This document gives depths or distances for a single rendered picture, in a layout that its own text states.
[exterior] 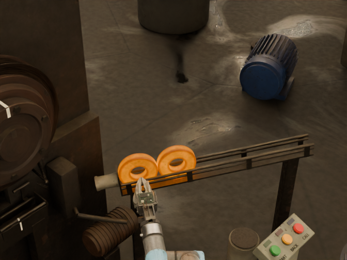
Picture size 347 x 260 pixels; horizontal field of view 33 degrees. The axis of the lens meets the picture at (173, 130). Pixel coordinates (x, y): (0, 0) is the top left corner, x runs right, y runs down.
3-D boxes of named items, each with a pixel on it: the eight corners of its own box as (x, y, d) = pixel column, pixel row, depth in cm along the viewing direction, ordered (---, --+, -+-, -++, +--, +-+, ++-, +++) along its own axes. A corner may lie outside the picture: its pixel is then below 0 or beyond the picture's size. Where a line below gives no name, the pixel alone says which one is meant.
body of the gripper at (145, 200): (155, 189, 219) (161, 218, 212) (154, 199, 226) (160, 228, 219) (135, 192, 217) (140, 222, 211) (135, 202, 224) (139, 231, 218)
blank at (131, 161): (114, 157, 230) (115, 163, 227) (154, 149, 232) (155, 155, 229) (121, 185, 240) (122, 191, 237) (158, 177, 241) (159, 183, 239)
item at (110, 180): (96, 184, 238) (93, 173, 235) (117, 179, 239) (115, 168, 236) (97, 194, 234) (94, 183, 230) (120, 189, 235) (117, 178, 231)
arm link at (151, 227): (162, 239, 217) (140, 243, 216) (160, 228, 220) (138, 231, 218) (163, 231, 211) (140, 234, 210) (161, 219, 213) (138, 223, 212)
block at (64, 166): (50, 207, 238) (43, 162, 223) (66, 197, 243) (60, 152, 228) (67, 221, 233) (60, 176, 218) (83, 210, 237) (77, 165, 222)
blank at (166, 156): (154, 149, 232) (155, 155, 229) (192, 141, 233) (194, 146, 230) (158, 177, 241) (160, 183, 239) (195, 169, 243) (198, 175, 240)
